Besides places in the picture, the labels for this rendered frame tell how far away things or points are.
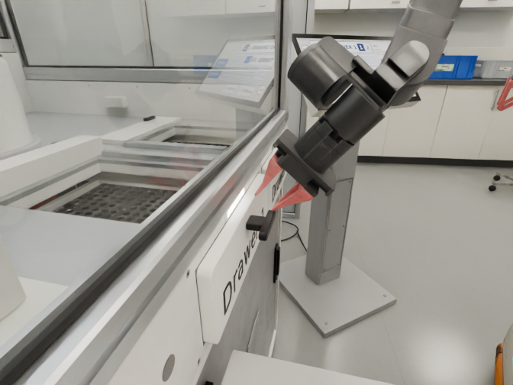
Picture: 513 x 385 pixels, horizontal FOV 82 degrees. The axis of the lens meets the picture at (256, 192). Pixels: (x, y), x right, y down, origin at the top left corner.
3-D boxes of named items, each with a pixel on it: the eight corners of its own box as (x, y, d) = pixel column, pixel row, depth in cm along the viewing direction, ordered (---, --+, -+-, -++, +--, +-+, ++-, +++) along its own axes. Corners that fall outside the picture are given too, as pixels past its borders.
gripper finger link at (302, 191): (255, 179, 49) (294, 139, 44) (286, 208, 49) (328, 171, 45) (242, 196, 43) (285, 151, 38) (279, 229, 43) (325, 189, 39)
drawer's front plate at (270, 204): (288, 169, 88) (289, 133, 84) (269, 217, 63) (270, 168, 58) (282, 169, 89) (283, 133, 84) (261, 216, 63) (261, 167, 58)
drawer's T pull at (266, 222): (275, 216, 47) (275, 208, 46) (266, 243, 40) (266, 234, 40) (253, 214, 48) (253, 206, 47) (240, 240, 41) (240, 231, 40)
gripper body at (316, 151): (279, 137, 45) (313, 98, 41) (327, 182, 46) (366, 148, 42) (269, 148, 39) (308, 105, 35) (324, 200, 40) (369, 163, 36)
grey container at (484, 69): (504, 76, 334) (510, 60, 327) (524, 79, 306) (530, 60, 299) (466, 76, 338) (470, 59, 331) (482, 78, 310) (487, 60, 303)
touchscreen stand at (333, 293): (395, 303, 149) (452, 89, 106) (324, 338, 130) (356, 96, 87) (330, 250, 189) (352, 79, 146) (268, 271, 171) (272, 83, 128)
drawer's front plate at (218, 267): (266, 223, 61) (267, 173, 56) (217, 347, 35) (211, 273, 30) (258, 222, 61) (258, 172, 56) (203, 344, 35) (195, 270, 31)
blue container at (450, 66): (453, 76, 337) (459, 55, 328) (473, 79, 300) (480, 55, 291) (398, 76, 343) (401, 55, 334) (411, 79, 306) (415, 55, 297)
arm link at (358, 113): (391, 108, 33) (394, 111, 38) (348, 66, 34) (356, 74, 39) (343, 151, 36) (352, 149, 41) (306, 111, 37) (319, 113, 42)
